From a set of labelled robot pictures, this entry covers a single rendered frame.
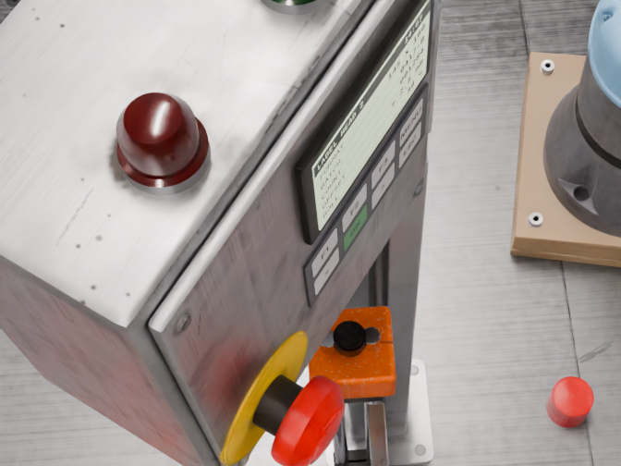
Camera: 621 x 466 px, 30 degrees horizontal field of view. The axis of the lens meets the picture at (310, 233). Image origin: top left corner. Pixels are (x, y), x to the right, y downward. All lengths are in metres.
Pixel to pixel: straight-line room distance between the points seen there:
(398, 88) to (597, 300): 0.64
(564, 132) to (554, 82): 0.10
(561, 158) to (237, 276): 0.65
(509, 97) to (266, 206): 0.77
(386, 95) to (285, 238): 0.06
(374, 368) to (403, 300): 0.08
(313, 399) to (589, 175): 0.56
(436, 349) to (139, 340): 0.68
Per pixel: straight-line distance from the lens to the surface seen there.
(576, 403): 0.95
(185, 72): 0.35
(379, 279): 0.64
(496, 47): 1.13
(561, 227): 0.99
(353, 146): 0.38
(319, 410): 0.44
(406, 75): 0.40
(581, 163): 0.95
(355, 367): 0.60
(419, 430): 0.96
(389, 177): 0.46
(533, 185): 1.01
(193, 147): 0.32
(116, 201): 0.33
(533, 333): 1.00
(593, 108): 0.89
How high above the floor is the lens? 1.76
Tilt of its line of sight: 65 degrees down
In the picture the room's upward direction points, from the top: 7 degrees counter-clockwise
